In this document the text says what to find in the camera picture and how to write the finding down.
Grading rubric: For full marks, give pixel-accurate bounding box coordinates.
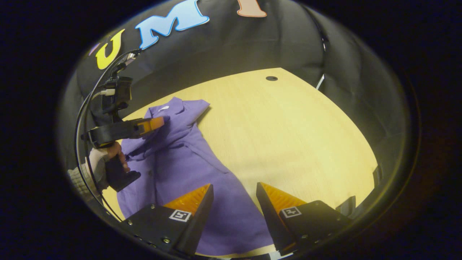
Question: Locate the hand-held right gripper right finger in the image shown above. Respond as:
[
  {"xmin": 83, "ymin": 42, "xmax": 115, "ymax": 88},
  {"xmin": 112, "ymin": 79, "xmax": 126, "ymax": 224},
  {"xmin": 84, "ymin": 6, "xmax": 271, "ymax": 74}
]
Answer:
[{"xmin": 256, "ymin": 182, "xmax": 352, "ymax": 255}]

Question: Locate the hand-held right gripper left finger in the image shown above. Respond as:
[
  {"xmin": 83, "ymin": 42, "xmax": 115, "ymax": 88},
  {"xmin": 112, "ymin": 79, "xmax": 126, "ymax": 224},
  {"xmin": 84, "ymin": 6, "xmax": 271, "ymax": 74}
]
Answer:
[{"xmin": 121, "ymin": 183, "xmax": 214, "ymax": 257}]

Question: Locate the black cable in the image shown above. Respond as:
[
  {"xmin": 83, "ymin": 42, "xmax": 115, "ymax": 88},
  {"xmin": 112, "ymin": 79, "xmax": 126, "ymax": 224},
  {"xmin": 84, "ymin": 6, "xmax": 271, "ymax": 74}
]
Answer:
[{"xmin": 74, "ymin": 49, "xmax": 142, "ymax": 221}]

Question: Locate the purple shirt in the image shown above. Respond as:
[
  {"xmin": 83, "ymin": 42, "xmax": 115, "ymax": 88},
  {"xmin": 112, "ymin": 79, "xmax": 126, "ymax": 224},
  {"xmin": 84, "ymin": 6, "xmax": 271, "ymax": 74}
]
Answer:
[{"xmin": 116, "ymin": 97, "xmax": 275, "ymax": 257}]

